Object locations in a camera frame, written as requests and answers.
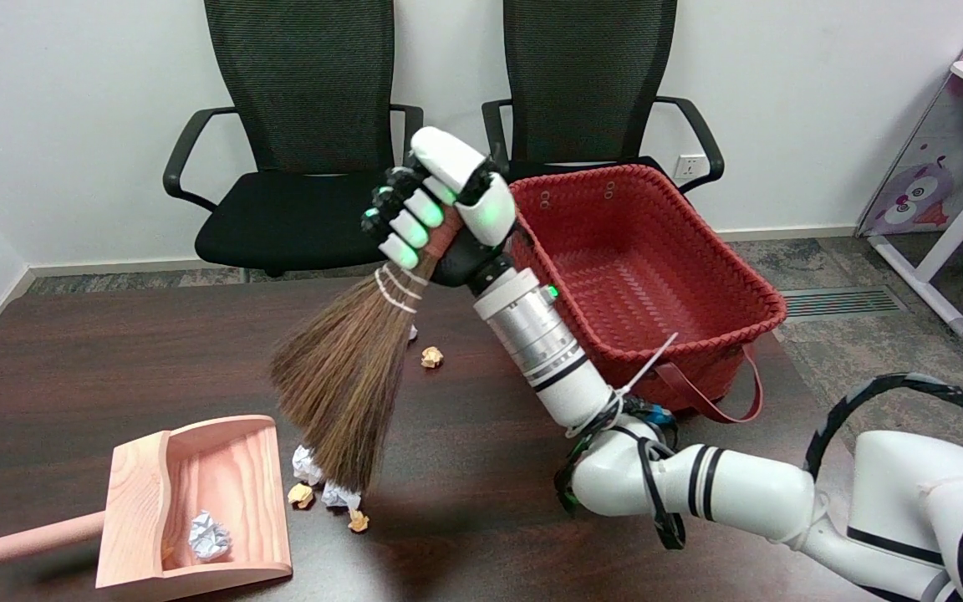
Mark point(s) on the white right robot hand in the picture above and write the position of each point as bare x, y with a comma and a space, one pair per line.
486, 213

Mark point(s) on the brown straw hand broom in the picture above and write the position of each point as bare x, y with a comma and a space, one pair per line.
339, 376

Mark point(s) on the small brown paper ball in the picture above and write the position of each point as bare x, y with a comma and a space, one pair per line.
431, 357
301, 495
358, 522

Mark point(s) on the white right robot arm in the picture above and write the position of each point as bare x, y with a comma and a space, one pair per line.
532, 334

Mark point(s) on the wooden dustpan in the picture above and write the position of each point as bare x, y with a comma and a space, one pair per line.
231, 468

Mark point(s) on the red woven basket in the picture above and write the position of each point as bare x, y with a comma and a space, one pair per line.
657, 251

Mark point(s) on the black mesh office chair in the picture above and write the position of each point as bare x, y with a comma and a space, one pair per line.
298, 84
582, 50

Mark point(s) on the white zip tie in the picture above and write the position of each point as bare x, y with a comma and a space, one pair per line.
649, 364

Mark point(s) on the floor vent grille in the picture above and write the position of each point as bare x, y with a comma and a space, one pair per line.
849, 303

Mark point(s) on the white wall socket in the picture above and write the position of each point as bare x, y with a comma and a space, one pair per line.
689, 166

